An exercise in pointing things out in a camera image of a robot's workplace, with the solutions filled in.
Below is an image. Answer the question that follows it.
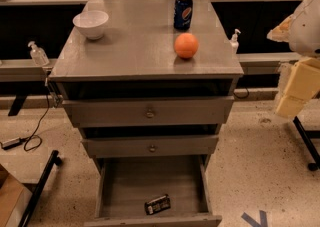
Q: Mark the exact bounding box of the orange fruit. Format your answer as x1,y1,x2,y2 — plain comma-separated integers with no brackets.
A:
174,33,199,59

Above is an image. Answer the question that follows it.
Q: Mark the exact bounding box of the black rxbar chocolate bar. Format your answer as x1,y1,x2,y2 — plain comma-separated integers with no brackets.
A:
144,194,171,215

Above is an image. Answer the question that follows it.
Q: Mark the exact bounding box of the open bottom grey drawer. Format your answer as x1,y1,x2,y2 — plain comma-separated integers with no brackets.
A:
84,155,222,227

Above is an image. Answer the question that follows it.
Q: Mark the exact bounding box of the white pump bottle right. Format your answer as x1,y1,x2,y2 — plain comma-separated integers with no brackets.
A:
230,29,241,53

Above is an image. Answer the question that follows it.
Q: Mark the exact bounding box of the blue pepsi can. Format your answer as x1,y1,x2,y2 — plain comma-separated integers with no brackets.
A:
174,0,193,30

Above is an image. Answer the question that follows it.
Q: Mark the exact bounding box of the white ceramic bowl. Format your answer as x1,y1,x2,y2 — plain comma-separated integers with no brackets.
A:
73,10,109,40

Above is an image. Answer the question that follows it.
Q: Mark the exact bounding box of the black power adapter with cable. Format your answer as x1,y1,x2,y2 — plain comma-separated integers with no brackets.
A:
0,96,50,152

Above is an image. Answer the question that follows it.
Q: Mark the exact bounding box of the cardboard box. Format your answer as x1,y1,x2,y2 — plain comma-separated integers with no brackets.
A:
0,165,32,227

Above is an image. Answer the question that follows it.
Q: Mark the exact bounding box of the black metal leg left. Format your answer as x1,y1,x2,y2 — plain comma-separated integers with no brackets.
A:
18,150,62,227

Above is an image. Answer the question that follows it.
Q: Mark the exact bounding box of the black metal leg right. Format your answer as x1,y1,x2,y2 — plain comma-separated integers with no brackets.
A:
293,117,320,171

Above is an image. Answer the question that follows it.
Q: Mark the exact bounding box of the black metal leg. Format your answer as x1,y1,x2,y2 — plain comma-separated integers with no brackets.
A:
293,117,320,171
18,150,62,227

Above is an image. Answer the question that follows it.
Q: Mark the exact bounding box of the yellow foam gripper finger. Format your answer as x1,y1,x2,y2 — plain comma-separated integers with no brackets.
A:
275,58,320,118
267,16,292,42

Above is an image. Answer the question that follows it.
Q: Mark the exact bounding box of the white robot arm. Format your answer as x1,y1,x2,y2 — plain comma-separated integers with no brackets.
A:
267,0,320,118

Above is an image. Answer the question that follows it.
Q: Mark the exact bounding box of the top grey drawer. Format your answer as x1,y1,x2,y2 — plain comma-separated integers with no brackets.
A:
63,96,233,128

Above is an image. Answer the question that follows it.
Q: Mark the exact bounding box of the middle grey drawer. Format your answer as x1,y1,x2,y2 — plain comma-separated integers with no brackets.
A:
82,135,218,158

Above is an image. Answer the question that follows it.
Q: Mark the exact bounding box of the grey wooden drawer cabinet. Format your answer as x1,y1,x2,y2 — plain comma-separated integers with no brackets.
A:
48,0,245,227

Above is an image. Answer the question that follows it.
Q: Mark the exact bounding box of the clear sanitizer bottle left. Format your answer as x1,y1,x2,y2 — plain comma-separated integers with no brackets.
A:
28,41,49,67

